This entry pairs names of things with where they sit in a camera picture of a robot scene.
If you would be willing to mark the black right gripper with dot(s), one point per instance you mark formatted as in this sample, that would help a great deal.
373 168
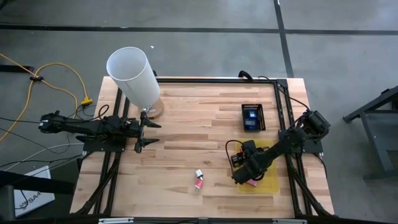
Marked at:
252 169

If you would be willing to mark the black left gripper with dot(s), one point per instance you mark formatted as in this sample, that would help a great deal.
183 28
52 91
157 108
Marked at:
133 129

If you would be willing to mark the pink white power adapter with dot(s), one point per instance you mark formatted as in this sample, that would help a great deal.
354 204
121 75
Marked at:
198 184
252 183

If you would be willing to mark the dark blue box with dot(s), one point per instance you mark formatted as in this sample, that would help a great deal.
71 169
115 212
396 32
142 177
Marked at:
250 123

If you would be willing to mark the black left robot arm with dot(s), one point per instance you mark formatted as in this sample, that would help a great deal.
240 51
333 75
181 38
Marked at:
81 126

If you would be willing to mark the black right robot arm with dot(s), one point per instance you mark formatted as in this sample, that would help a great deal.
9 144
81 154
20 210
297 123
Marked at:
289 143

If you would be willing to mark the yellow translucent plastic tray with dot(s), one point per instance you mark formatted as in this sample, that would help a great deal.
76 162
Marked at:
270 183

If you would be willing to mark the white grey power adapter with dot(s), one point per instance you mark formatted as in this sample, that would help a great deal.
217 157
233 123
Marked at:
199 173

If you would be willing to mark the white shade wooden base lamp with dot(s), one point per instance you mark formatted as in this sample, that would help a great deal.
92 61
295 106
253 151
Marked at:
133 74

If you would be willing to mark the black metal beam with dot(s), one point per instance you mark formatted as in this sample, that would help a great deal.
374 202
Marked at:
37 183

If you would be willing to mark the white labelled box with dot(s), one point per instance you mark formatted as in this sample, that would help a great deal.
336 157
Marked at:
40 202

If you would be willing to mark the black metal stand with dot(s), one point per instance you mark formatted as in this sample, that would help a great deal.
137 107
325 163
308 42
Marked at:
384 97

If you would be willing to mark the black flat floor bar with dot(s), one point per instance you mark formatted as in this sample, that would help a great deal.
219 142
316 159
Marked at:
15 68

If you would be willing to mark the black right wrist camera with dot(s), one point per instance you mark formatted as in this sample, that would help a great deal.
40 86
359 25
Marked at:
237 160

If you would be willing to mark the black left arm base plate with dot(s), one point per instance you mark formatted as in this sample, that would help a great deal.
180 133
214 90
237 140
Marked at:
102 145

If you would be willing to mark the silver metal bracket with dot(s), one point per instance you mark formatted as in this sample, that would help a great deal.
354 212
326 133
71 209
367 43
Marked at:
289 221
115 220

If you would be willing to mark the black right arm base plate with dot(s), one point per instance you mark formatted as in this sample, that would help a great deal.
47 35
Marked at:
314 147

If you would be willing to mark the black aluminium table frame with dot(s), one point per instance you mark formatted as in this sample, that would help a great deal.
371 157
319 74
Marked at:
217 80

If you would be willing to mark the grey metal post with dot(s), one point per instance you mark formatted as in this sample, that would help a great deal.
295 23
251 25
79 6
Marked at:
7 205

